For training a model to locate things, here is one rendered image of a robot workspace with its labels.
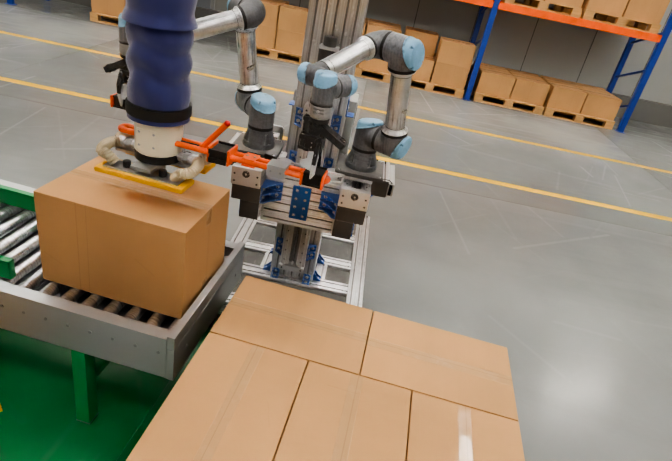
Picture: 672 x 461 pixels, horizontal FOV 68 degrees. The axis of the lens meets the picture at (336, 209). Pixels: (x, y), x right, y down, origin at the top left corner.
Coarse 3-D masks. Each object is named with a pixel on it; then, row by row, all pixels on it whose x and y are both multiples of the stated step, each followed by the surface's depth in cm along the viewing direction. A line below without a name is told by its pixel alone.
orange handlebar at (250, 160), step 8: (120, 128) 183; (128, 128) 183; (176, 144) 180; (184, 144) 180; (200, 144) 183; (200, 152) 180; (240, 152) 182; (248, 152) 182; (232, 160) 179; (240, 160) 178; (248, 160) 177; (256, 160) 181; (264, 160) 181; (264, 168) 177; (288, 168) 180; (296, 168) 179; (296, 176) 176; (328, 176) 178
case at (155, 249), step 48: (48, 192) 182; (96, 192) 188; (144, 192) 195; (192, 192) 202; (48, 240) 190; (96, 240) 185; (144, 240) 181; (192, 240) 183; (96, 288) 196; (144, 288) 191; (192, 288) 196
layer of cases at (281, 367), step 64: (256, 320) 202; (320, 320) 209; (384, 320) 217; (192, 384) 169; (256, 384) 174; (320, 384) 179; (384, 384) 185; (448, 384) 190; (512, 384) 197; (192, 448) 149; (256, 448) 152; (320, 448) 156; (384, 448) 161; (448, 448) 165; (512, 448) 170
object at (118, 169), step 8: (120, 160) 185; (128, 160) 180; (96, 168) 178; (104, 168) 178; (112, 168) 179; (120, 168) 179; (128, 168) 180; (120, 176) 178; (128, 176) 177; (136, 176) 177; (144, 176) 177; (152, 176) 178; (160, 176) 178; (168, 176) 181; (152, 184) 176; (160, 184) 176; (168, 184) 176; (176, 184) 176; (184, 184) 178; (192, 184) 183; (176, 192) 176
